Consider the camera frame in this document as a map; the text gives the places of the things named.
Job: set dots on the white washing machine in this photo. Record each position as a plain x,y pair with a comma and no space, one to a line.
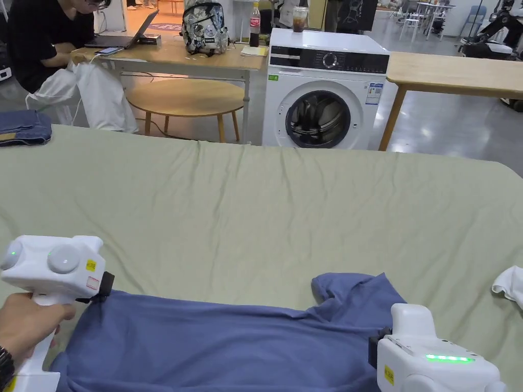
322,102

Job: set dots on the blue shirt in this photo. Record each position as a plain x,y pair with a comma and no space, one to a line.
212,347

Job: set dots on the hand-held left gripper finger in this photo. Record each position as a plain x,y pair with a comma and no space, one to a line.
96,299

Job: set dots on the bed with pale green sheet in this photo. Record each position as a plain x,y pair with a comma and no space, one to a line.
245,212

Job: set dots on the white cloth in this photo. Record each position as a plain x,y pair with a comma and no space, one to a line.
510,286

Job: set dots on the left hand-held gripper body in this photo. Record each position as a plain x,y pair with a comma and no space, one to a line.
61,269

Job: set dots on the black and white robot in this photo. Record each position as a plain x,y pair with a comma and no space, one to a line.
492,43

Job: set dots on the folded blue jeans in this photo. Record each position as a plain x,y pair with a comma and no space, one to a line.
22,127

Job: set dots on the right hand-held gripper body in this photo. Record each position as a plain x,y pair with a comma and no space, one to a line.
425,359

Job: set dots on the person's left hand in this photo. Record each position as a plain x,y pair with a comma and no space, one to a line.
28,322

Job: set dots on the long wooden desk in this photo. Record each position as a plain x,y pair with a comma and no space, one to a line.
175,59

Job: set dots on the white garment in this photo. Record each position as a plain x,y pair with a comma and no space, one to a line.
100,98

